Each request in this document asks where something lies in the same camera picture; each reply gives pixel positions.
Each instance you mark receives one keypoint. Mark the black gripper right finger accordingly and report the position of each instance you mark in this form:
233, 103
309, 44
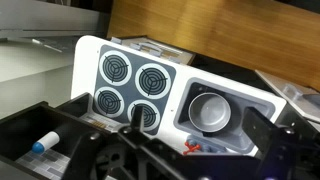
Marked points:
258, 128

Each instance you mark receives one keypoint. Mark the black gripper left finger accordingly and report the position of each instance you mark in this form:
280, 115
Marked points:
137, 118

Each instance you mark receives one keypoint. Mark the grey metal bowl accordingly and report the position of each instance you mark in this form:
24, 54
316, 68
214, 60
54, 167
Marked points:
209, 111

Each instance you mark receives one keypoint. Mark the blue toy tap knob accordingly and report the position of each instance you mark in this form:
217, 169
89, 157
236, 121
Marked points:
208, 149

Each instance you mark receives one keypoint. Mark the black white toy kitchen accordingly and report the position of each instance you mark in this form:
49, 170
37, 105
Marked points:
180, 76

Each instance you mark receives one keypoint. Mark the red toy tap knob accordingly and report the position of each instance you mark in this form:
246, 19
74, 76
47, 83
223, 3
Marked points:
191, 147

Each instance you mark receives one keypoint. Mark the grey stove knob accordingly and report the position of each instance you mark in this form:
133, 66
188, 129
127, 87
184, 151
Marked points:
116, 40
135, 46
155, 52
173, 60

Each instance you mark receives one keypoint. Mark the white shaker blue cap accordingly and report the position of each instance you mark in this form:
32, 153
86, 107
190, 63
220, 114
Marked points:
46, 141

